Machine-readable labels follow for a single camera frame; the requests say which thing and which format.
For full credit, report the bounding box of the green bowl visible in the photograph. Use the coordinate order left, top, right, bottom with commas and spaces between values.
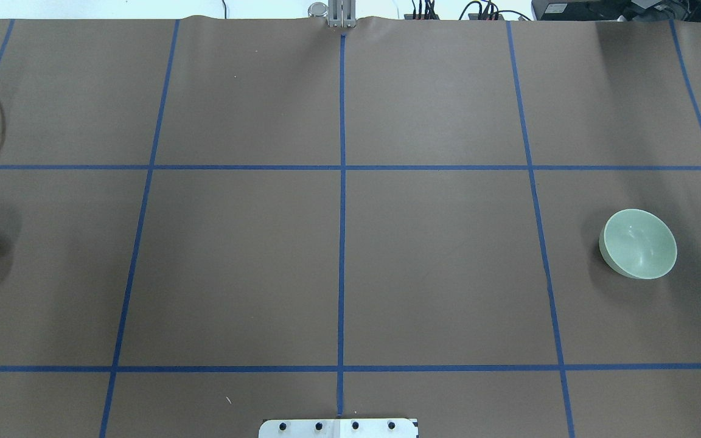
598, 209, 678, 280

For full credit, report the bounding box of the black monitor base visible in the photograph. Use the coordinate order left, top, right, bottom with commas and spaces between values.
531, 1, 701, 23

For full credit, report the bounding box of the black device with cables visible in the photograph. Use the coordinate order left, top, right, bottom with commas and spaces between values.
398, 1, 533, 21

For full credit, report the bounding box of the aluminium camera mount post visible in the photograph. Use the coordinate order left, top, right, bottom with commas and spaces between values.
326, 0, 357, 28

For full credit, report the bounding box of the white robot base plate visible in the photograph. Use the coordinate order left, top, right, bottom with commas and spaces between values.
258, 418, 419, 437

